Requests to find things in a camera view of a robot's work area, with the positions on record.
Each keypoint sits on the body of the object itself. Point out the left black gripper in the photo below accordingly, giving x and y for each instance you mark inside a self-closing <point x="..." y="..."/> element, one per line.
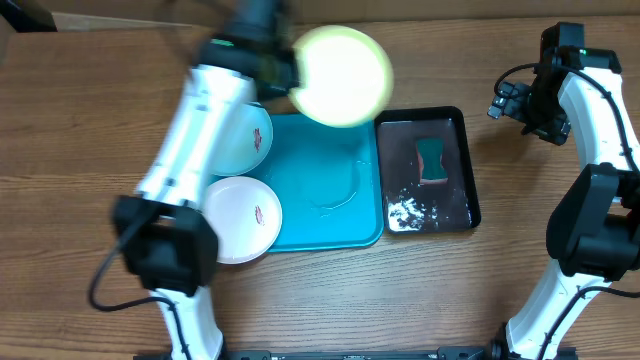
<point x="292" y="61"/>

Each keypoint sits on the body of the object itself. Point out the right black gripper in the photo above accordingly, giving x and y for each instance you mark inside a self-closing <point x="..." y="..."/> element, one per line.
<point x="522" y="107"/>

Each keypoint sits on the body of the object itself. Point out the yellow-green plate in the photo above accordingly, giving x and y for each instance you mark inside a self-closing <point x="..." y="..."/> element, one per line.
<point x="346" y="78"/>

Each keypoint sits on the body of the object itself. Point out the light blue plate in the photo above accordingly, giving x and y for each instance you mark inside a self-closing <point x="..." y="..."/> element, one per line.
<point x="244" y="141"/>

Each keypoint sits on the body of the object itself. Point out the green scrubbing sponge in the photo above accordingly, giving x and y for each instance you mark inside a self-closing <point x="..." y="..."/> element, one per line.
<point x="431" y="170"/>

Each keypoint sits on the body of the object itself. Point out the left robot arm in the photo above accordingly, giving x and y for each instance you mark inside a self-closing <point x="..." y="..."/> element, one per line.
<point x="162" y="233"/>

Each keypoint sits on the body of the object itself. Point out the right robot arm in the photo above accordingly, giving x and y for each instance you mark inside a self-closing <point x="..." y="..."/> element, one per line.
<point x="592" y="236"/>

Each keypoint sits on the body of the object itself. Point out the teal plastic tray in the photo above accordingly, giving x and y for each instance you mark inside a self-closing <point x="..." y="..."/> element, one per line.
<point x="327" y="181"/>

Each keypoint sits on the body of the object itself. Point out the black rectangular tray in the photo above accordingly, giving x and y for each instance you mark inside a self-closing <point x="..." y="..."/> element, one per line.
<point x="408" y="206"/>

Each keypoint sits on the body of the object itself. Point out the pink white plate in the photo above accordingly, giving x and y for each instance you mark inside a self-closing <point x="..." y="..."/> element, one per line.
<point x="246" y="215"/>

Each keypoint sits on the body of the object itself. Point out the dark object top-left corner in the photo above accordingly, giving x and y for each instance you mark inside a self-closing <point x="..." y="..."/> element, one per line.
<point x="26" y="16"/>

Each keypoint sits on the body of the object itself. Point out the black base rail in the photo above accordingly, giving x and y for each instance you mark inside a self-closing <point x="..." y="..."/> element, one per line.
<point x="443" y="353"/>

